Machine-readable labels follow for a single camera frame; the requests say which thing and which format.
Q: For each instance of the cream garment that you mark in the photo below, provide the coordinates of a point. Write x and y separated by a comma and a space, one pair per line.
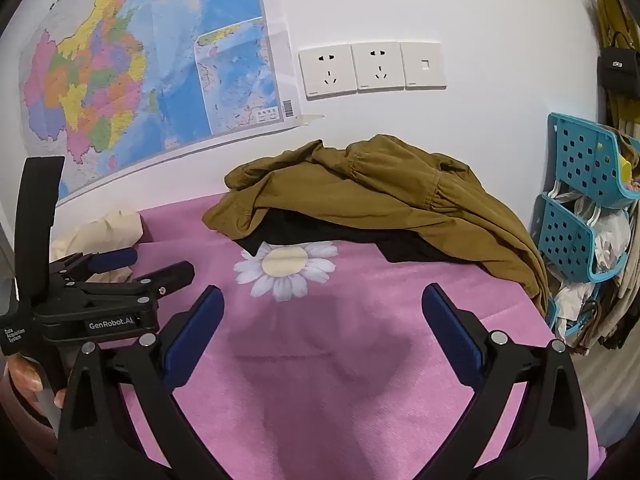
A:
110, 227

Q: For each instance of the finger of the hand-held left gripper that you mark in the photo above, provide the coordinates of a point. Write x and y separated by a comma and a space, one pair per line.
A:
117, 258
172, 274

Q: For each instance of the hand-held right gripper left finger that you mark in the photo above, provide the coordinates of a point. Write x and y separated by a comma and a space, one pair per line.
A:
195, 340

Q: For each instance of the person's left hand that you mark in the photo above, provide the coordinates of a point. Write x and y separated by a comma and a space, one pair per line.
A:
22, 372

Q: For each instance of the white wall power socket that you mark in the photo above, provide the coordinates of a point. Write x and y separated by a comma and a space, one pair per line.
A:
327, 72
377, 66

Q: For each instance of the olive brown jacket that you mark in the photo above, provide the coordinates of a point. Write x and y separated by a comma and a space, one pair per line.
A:
400, 185

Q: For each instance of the pink daisy print blanket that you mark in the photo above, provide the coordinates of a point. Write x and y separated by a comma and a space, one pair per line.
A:
325, 360

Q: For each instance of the colourful wall map poster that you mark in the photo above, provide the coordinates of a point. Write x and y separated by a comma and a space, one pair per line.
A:
125, 60

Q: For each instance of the white plastic bag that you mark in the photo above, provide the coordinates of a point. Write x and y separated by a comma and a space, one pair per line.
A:
612, 240

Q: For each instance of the black handbag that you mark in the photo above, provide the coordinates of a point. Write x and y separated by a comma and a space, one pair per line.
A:
617, 67

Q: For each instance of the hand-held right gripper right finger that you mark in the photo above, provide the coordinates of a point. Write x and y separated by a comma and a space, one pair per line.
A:
452, 335

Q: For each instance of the blue plastic storage rack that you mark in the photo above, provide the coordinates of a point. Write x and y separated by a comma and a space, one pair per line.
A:
575, 155

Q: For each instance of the white wall data socket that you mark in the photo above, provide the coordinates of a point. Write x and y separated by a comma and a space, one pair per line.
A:
424, 65

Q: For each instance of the black garment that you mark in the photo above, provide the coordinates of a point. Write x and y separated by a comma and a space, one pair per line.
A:
320, 232

